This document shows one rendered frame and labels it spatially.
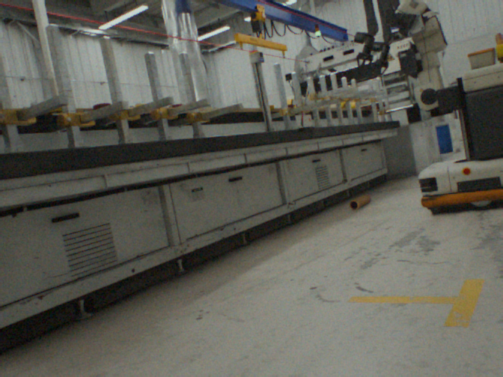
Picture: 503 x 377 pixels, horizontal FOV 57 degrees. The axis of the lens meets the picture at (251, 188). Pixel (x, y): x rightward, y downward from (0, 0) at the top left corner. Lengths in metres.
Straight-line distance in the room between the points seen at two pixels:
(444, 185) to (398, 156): 3.07
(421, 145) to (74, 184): 4.59
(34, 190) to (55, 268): 0.42
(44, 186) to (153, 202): 0.78
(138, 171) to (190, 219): 0.65
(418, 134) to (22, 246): 4.73
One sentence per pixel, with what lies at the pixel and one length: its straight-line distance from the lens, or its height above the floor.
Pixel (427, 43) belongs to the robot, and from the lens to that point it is 3.25.
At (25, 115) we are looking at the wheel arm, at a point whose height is 0.82.
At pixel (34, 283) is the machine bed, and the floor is 0.21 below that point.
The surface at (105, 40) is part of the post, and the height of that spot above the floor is 1.14.
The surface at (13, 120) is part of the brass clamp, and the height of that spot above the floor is 0.81.
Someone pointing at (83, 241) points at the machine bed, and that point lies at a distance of 2.16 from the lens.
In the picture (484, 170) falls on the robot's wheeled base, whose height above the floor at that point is 0.23.
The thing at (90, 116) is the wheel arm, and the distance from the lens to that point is 1.87.
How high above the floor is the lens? 0.52
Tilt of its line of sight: 3 degrees down
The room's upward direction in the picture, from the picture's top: 11 degrees counter-clockwise
